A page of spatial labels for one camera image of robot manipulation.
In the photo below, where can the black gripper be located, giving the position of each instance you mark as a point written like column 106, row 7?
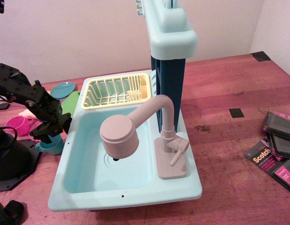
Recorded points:
column 47, row 110

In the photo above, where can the teal plastic cup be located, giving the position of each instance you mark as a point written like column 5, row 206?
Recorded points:
column 55, row 147

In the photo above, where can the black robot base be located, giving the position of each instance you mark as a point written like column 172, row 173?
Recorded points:
column 18, row 160

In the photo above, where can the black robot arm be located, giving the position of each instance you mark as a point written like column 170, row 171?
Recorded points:
column 15, row 87

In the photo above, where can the pink plastic cup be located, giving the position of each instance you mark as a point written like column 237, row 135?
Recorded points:
column 19, row 123

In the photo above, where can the light blue toy sink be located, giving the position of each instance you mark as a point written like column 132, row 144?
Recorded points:
column 88, row 179

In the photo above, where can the pale pink toy piece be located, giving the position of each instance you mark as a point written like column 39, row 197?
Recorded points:
column 26, row 113

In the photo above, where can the green cutting board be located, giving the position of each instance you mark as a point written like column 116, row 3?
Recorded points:
column 69, row 104

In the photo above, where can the teal plastic plate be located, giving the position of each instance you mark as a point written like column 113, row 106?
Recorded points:
column 62, row 90

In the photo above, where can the pink toy faucet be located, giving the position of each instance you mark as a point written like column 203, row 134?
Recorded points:
column 120, row 138

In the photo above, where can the black object bottom left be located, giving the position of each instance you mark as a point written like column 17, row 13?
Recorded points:
column 12, row 213

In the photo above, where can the cream dish drying rack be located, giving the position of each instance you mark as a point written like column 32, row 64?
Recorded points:
column 118, row 90

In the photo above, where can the light blue shelf top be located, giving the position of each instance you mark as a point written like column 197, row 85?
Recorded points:
column 171, row 35

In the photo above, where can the Scotch tape package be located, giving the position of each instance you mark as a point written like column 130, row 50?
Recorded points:
column 262, row 157

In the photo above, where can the black pink package middle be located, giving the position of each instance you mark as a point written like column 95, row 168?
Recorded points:
column 279, row 146

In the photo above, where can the black pink package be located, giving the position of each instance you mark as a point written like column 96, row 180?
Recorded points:
column 282, row 174
column 277, row 123
column 279, row 146

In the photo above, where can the black pink package top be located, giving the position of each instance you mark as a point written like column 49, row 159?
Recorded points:
column 277, row 123

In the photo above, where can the black pink package bottom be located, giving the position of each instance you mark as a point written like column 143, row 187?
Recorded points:
column 282, row 174

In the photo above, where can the dark blue shelf post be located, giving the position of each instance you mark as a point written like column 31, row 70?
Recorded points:
column 169, row 81

